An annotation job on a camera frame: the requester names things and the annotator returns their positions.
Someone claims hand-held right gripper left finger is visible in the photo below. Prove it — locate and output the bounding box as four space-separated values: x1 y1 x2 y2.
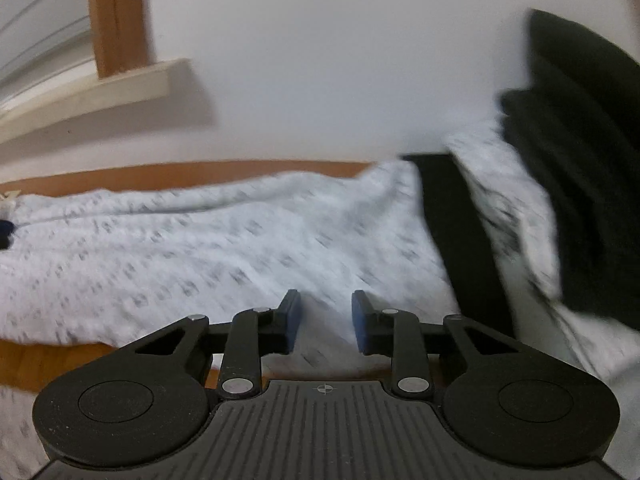
125 289 303 402

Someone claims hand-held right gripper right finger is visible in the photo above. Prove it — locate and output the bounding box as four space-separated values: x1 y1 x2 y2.
351 289 525 402

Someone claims gray window blind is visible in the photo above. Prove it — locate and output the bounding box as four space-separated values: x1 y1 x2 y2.
0 0 98 111

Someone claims gray folded garment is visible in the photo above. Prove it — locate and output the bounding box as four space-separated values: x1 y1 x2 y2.
500 260 640 383

